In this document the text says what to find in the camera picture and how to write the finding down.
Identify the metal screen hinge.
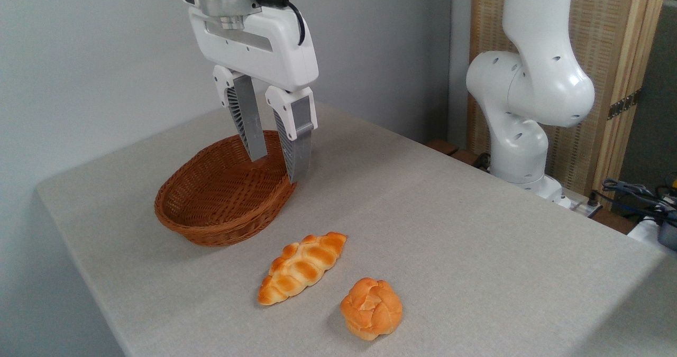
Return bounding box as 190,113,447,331
607,89,642,121

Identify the brown wicker basket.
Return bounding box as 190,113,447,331
154,130,298,248

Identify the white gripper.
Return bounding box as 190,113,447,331
188,5,320,184

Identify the long braided bread loaf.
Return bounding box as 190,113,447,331
258,232,348,306

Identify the bundle of dark cables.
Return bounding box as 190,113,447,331
601,179,677,226

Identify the brown wooden block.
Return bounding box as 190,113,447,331
450,149,480,167
426,139,460,157

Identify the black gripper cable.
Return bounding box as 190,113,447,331
253,0,307,47

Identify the round knotted bread roll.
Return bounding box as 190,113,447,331
340,278,403,341

